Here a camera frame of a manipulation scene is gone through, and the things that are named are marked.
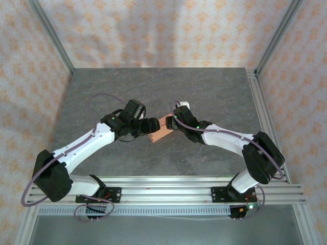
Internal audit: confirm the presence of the orange paper box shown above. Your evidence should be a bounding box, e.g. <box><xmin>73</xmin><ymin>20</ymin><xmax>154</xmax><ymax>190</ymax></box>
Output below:
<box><xmin>149</xmin><ymin>112</ymin><xmax>175</xmax><ymax>143</ymax></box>

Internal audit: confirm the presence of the small circuit board with LED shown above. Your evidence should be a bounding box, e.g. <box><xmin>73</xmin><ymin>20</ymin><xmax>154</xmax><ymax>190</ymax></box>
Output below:
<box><xmin>245</xmin><ymin>203</ymin><xmax>262</xmax><ymax>213</ymax></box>

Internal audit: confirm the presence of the grey metal lower panel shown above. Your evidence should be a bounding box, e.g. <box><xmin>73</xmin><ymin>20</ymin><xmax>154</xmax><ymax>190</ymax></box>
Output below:
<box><xmin>30</xmin><ymin>215</ymin><xmax>305</xmax><ymax>245</ymax></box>

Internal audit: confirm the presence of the aluminium mounting rail beam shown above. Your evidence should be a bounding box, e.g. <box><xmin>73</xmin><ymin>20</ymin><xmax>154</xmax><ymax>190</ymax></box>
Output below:
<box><xmin>27</xmin><ymin>176</ymin><xmax>307</xmax><ymax>205</ymax></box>

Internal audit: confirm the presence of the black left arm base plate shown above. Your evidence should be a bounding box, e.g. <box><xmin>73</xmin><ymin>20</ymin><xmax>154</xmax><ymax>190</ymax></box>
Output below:
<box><xmin>75</xmin><ymin>187</ymin><xmax>122</xmax><ymax>204</ymax></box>

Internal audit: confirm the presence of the aluminium side rail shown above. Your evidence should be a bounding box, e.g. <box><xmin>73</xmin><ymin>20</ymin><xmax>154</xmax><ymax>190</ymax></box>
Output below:
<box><xmin>246</xmin><ymin>68</ymin><xmax>292</xmax><ymax>184</ymax></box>

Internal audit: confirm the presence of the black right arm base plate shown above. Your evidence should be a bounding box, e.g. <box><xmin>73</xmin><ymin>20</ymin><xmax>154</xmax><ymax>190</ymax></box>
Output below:
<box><xmin>210</xmin><ymin>186</ymin><xmax>258</xmax><ymax>204</ymax></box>

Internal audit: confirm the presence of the grey slotted cable duct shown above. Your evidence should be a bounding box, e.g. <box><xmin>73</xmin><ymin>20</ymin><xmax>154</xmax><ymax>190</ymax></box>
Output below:
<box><xmin>38</xmin><ymin>206</ymin><xmax>232</xmax><ymax>216</ymax></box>

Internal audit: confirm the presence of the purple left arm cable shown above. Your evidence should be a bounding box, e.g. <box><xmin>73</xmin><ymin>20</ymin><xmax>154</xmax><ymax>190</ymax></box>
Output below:
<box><xmin>21</xmin><ymin>93</ymin><xmax>128</xmax><ymax>223</ymax></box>

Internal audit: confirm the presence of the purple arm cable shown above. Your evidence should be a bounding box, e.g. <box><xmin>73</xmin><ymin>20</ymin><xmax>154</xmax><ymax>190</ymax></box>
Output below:
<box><xmin>21</xmin><ymin>93</ymin><xmax>128</xmax><ymax>223</ymax></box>
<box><xmin>171</xmin><ymin>101</ymin><xmax>286</xmax><ymax>221</ymax></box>

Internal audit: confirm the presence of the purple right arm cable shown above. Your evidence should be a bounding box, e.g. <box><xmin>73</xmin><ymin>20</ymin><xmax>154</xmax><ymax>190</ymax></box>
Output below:
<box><xmin>171</xmin><ymin>101</ymin><xmax>286</xmax><ymax>221</ymax></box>

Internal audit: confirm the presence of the aluminium frame post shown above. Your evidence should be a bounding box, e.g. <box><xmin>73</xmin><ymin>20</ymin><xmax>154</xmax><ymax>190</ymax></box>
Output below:
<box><xmin>254</xmin><ymin>0</ymin><xmax>303</xmax><ymax>76</ymax></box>
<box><xmin>27</xmin><ymin>0</ymin><xmax>75</xmax><ymax>75</ymax></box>

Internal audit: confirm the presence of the aluminium frame leg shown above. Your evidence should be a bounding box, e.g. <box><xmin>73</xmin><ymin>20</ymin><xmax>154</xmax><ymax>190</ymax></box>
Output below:
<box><xmin>291</xmin><ymin>204</ymin><xmax>315</xmax><ymax>245</ymax></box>
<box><xmin>15</xmin><ymin>204</ymin><xmax>39</xmax><ymax>245</ymax></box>

